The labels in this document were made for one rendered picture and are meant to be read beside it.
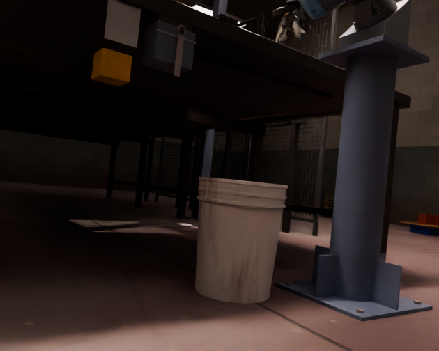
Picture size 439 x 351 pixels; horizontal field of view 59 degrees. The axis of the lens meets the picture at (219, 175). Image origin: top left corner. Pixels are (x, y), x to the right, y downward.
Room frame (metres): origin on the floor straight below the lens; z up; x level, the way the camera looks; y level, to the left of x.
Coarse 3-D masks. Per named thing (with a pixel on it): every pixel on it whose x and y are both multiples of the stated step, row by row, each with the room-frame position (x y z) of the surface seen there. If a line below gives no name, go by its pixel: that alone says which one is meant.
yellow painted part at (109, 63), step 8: (104, 48) 1.07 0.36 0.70; (112, 48) 1.11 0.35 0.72; (96, 56) 1.10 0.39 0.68; (104, 56) 1.07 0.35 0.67; (112, 56) 1.08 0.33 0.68; (120, 56) 1.09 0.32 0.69; (128, 56) 1.11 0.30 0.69; (96, 64) 1.09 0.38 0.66; (104, 64) 1.07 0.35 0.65; (112, 64) 1.08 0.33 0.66; (120, 64) 1.09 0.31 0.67; (128, 64) 1.11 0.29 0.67; (96, 72) 1.09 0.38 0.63; (104, 72) 1.07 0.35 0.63; (112, 72) 1.08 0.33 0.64; (120, 72) 1.10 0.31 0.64; (128, 72) 1.11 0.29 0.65; (96, 80) 1.13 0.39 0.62; (104, 80) 1.12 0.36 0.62; (112, 80) 1.11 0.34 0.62; (120, 80) 1.10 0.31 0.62; (128, 80) 1.11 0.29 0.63
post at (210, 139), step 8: (216, 0) 3.67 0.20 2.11; (224, 0) 3.66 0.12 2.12; (216, 8) 3.65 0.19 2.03; (224, 8) 3.66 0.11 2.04; (200, 136) 3.70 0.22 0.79; (208, 136) 3.64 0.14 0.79; (200, 144) 3.69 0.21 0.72; (208, 144) 3.65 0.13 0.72; (200, 152) 3.67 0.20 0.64; (208, 152) 3.65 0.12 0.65; (200, 160) 3.66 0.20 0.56; (208, 160) 3.66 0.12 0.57; (200, 168) 3.65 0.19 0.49; (208, 168) 3.66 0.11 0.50; (200, 176) 3.64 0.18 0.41; (208, 176) 3.67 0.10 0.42; (192, 216) 3.69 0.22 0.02
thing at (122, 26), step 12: (108, 0) 1.09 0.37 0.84; (108, 12) 1.09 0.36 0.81; (120, 12) 1.11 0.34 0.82; (132, 12) 1.13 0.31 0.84; (108, 24) 1.09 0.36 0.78; (120, 24) 1.11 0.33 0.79; (132, 24) 1.13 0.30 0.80; (108, 36) 1.10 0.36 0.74; (120, 36) 1.12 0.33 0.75; (132, 36) 1.14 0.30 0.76
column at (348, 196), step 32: (352, 64) 1.35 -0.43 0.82; (384, 64) 1.29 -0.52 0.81; (416, 64) 1.37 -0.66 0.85; (352, 96) 1.33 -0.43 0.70; (384, 96) 1.29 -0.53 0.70; (352, 128) 1.32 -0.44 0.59; (384, 128) 1.30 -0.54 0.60; (352, 160) 1.31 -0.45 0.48; (384, 160) 1.31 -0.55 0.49; (352, 192) 1.31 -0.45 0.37; (384, 192) 1.32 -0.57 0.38; (352, 224) 1.30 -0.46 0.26; (320, 256) 1.28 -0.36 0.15; (352, 256) 1.30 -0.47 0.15; (384, 256) 1.47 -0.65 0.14; (288, 288) 1.37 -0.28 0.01; (320, 288) 1.28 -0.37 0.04; (352, 288) 1.30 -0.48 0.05; (384, 288) 1.27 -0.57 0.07
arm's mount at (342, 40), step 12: (408, 0) 1.34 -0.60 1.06; (396, 12) 1.30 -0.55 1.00; (408, 12) 1.34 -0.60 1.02; (384, 24) 1.27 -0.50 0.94; (396, 24) 1.30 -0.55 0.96; (408, 24) 1.34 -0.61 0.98; (348, 36) 1.39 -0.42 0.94; (360, 36) 1.35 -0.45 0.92; (372, 36) 1.31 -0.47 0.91; (396, 36) 1.31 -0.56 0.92
